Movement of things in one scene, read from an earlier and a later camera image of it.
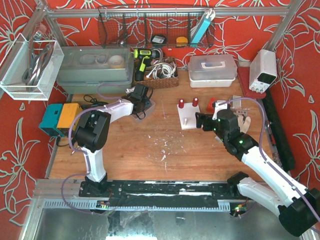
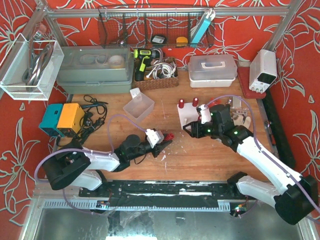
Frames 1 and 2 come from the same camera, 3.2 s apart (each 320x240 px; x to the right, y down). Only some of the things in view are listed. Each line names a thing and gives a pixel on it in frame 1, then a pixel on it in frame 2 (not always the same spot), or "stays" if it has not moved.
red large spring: (195, 101) stays
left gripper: (144, 104) → (155, 150)
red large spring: (181, 103) stays
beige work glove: (244, 127) stays
